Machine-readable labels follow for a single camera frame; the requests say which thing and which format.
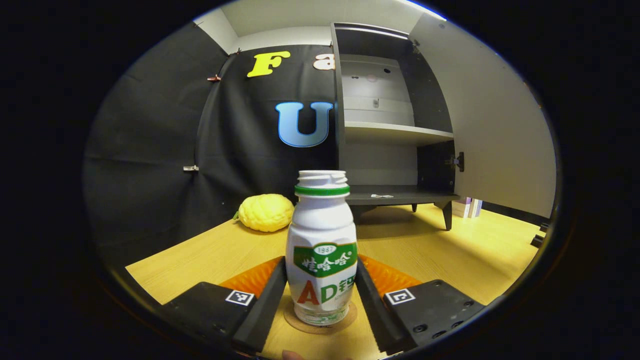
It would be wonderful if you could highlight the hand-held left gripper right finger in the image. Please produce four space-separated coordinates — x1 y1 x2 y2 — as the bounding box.
354 254 486 355

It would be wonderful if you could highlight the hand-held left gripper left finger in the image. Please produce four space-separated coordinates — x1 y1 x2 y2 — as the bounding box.
160 256 288 356

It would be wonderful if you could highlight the round brown coaster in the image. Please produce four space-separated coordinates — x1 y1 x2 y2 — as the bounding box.
283 300 359 335

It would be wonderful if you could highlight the white bottle green label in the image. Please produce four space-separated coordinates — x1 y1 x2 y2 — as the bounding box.
286 170 359 327

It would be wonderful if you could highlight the dark grey cabinet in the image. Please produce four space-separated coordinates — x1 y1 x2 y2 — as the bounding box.
330 22 466 231

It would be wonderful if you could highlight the beige cabinet door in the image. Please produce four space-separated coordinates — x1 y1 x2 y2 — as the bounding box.
407 12 557 218

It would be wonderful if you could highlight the white cabinet shelf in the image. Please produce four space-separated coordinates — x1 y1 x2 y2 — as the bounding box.
344 121 455 147

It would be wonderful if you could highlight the yellow bumpy fruit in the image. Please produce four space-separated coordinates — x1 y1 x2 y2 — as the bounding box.
233 193 295 233

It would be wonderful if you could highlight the lilac cover book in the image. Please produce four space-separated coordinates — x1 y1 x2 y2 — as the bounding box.
451 196 473 218

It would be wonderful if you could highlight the black backdrop cloth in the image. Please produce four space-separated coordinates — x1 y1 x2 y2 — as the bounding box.
82 22 341 271

